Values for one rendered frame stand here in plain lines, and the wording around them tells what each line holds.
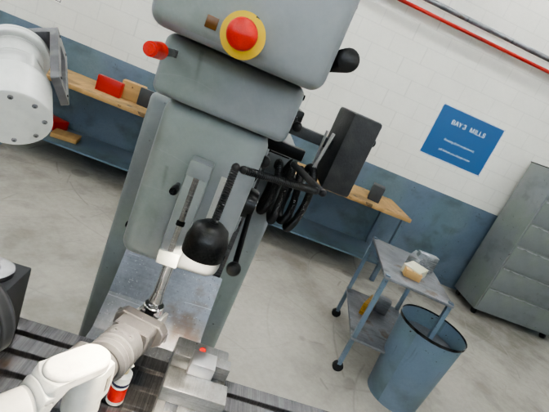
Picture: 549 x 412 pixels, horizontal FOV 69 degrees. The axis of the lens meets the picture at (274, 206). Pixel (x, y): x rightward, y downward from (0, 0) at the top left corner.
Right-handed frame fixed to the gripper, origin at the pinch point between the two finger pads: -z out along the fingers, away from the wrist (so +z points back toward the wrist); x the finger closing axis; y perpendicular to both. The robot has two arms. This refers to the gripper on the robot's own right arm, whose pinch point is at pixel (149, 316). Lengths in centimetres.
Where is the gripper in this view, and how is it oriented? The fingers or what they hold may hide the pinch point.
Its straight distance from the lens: 100.8
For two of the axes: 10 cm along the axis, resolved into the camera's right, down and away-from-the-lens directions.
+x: -9.0, -4.2, 0.9
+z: -1.9, 2.2, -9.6
